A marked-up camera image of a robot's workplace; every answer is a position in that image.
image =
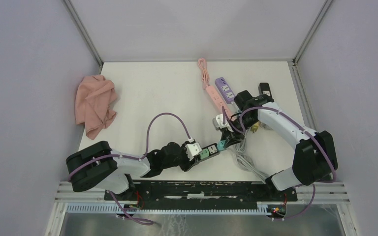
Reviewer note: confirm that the pink cloth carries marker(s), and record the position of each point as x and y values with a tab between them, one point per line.
94	97

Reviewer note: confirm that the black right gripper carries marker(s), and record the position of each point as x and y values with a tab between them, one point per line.
230	136

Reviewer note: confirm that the teal charger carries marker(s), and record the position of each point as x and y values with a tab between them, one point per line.
204	154

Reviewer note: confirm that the pink power strip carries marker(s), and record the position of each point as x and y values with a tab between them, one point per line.
218	101

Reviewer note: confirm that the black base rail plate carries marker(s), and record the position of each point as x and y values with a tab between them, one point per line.
203	195

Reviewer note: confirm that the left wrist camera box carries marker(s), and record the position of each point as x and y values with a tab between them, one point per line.
193	148

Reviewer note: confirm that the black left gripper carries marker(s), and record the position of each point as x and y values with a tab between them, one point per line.
183	149

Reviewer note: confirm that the purple power strip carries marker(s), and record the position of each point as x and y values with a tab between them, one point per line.
225	90

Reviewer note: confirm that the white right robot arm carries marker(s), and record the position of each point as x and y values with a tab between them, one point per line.
314	152

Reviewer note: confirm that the black power strip white sockets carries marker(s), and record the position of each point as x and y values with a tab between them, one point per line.
264	88

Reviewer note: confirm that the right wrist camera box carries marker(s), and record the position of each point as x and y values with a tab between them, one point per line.
220	123

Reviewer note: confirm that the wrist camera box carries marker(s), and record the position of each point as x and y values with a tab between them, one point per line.
193	148
220	123

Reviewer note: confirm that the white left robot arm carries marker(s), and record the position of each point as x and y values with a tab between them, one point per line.
99	166

